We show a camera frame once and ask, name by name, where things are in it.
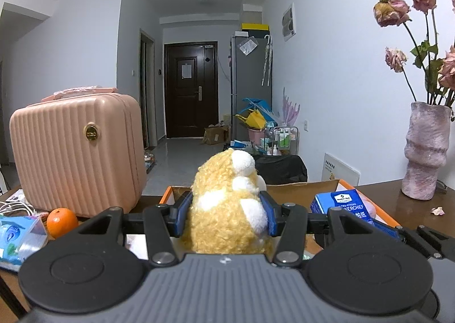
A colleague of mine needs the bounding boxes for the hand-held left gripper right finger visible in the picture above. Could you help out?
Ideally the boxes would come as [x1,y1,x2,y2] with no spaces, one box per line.
[259,191,381,268]

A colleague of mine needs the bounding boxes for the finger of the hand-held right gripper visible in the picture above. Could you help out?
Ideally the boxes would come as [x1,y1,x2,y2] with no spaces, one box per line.
[371,219,455,261]

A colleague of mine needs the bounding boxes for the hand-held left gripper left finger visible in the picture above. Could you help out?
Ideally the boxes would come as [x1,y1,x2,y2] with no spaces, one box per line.
[76,191,194,267]

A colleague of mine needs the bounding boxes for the orange-edged cardboard box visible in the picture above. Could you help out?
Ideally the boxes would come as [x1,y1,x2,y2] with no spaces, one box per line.
[159,179,393,263]

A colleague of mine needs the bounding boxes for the yellow and white plush toy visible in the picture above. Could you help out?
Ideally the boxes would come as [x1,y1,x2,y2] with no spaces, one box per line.
[179,148,274,256]

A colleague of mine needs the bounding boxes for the blue tissue box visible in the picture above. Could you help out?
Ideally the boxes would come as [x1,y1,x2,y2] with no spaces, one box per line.
[310,188,377,227]

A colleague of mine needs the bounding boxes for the black cloth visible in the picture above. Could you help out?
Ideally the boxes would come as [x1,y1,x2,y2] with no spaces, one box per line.
[254,154,308,185]

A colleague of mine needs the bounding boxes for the white flat board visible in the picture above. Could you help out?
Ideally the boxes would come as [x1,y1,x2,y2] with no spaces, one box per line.
[322,152,360,186]

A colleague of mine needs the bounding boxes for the metal trolley cart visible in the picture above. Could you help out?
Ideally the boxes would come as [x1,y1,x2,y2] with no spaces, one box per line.
[265,126,299,156]

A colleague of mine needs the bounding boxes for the colourful packets pile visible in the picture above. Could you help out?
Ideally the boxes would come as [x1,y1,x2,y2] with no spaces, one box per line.
[224,140,255,153]

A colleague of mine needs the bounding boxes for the group of toiletry bottles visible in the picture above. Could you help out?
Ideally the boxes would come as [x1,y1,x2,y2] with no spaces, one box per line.
[266,127,297,155]

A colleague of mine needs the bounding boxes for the pink textured vase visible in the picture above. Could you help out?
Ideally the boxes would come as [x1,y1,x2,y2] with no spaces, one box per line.
[402,102,452,200]

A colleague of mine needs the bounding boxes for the brown cardboard carton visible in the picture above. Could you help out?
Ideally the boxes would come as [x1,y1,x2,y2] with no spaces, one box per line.
[202,124,231,145]

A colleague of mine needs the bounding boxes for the yellow bag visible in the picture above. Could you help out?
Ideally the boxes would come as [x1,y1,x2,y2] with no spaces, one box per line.
[236,110,265,130]

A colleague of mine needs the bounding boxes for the dark brown entrance door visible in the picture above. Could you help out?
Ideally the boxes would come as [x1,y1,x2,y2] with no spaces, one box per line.
[164,42,218,139]

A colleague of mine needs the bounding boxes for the pink feather wings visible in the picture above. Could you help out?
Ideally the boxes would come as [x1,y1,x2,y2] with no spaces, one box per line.
[281,86,301,128]

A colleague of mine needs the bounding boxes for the blue folded carton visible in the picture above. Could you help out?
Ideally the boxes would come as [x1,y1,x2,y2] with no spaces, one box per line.
[238,97,272,125]

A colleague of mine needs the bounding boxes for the pink ribbed suitcase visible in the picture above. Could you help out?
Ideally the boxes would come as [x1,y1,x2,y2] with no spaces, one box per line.
[9,93,147,218]

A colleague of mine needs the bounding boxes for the orange fruit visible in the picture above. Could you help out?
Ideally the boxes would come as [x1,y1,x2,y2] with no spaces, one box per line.
[47,207,79,239]

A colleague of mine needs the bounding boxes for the grey refrigerator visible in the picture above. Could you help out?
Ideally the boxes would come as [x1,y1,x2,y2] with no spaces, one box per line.
[229,34,274,142]

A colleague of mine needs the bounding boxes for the folded pale umbrella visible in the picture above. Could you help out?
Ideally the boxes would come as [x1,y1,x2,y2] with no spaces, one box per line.
[261,35,271,86]
[266,35,274,86]

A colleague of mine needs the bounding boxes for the pink folded cloth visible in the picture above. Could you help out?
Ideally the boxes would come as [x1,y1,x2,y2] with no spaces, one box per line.
[41,86,119,102]

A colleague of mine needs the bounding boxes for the blue white tissue pack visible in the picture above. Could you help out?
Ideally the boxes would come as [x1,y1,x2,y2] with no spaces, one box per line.
[0,216,48,267]

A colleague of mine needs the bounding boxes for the clear plastic pouch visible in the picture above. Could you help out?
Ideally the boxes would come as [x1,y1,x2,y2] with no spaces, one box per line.
[238,39,258,55]

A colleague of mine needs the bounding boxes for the yellow and black box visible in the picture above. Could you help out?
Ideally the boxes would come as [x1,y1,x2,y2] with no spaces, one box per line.
[241,23,270,36]

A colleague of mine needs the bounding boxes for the dried pink rose bouquet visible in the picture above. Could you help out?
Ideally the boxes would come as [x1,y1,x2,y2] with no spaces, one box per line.
[373,0,455,108]

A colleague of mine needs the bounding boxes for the dark interior door frame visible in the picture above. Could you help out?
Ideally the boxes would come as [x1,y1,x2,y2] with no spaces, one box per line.
[139,29,157,148]

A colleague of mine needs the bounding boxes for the white cables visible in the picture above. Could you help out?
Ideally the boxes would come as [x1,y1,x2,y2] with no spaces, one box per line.
[0,200,48,219]

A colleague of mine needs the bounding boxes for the white wall panel box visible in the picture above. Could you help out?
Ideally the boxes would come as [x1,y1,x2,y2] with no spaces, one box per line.
[281,2,296,41]

